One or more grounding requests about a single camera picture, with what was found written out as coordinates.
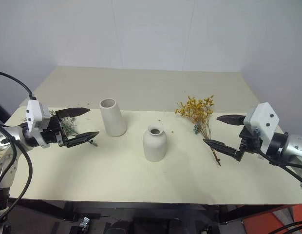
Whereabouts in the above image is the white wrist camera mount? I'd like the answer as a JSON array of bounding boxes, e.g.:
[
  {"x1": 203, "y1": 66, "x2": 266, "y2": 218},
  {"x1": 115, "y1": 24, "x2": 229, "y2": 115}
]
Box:
[
  {"x1": 243, "y1": 101, "x2": 281, "y2": 153},
  {"x1": 26, "y1": 98, "x2": 50, "y2": 134}
]

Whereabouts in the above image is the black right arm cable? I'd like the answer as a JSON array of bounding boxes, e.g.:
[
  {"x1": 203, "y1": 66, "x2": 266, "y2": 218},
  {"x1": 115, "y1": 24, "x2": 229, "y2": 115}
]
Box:
[{"x1": 255, "y1": 148, "x2": 302, "y2": 187}]

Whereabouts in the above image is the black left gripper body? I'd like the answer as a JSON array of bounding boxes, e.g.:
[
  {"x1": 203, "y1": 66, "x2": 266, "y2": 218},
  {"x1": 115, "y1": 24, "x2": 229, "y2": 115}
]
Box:
[{"x1": 40, "y1": 114, "x2": 69, "y2": 148}]

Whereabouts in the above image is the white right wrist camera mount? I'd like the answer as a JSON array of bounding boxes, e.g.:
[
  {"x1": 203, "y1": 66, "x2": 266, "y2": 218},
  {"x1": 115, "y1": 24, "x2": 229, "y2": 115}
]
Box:
[{"x1": 243, "y1": 101, "x2": 281, "y2": 153}]

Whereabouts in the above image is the tall white cylinder vase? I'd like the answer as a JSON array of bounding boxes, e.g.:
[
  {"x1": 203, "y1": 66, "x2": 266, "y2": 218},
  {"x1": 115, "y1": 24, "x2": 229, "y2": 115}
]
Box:
[{"x1": 99, "y1": 97, "x2": 128, "y2": 137}]

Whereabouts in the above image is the small metal clamp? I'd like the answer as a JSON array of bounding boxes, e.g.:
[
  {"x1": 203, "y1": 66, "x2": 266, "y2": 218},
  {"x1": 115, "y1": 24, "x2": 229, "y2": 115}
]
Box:
[{"x1": 79, "y1": 216, "x2": 91, "y2": 230}]

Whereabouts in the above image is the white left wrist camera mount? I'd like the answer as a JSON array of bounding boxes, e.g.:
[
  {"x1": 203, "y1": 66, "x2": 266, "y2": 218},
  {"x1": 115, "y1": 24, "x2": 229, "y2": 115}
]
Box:
[{"x1": 26, "y1": 98, "x2": 50, "y2": 134}]

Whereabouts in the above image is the green dried sprig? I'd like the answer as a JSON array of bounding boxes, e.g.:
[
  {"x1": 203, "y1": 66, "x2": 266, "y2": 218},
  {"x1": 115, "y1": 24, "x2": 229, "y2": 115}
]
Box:
[{"x1": 48, "y1": 109, "x2": 99, "y2": 147}]

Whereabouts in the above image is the yellow dried flower bunch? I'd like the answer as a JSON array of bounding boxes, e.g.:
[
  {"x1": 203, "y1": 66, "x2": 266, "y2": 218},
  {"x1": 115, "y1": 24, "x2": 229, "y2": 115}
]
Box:
[{"x1": 174, "y1": 95, "x2": 222, "y2": 167}]

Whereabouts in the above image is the white bottle-shaped vase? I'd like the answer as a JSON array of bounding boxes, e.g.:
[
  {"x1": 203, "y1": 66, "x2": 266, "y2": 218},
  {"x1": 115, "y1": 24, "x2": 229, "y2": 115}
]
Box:
[{"x1": 142, "y1": 123, "x2": 168, "y2": 162}]

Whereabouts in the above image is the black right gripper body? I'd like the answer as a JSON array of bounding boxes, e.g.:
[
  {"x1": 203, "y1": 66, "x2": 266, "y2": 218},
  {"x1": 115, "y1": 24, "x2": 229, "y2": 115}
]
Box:
[{"x1": 234, "y1": 126, "x2": 264, "y2": 162}]

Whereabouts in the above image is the black table frame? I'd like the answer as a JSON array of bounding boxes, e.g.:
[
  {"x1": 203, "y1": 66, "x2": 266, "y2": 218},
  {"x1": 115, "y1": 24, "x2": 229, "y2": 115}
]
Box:
[{"x1": 8, "y1": 198, "x2": 294, "y2": 234}]

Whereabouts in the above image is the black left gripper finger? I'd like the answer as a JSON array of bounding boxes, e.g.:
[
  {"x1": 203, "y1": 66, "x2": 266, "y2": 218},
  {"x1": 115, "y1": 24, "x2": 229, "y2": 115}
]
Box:
[
  {"x1": 65, "y1": 131, "x2": 100, "y2": 148},
  {"x1": 55, "y1": 107, "x2": 91, "y2": 119}
]

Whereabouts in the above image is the orange red floor object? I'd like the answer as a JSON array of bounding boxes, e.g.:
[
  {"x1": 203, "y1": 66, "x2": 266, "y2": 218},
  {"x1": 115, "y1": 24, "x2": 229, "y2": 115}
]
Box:
[{"x1": 241, "y1": 204, "x2": 302, "y2": 234}]

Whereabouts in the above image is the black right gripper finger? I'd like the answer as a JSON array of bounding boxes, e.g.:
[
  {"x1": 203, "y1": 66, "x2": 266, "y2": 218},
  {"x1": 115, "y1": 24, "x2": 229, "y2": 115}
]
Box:
[
  {"x1": 203, "y1": 138, "x2": 239, "y2": 158},
  {"x1": 216, "y1": 115, "x2": 247, "y2": 126}
]

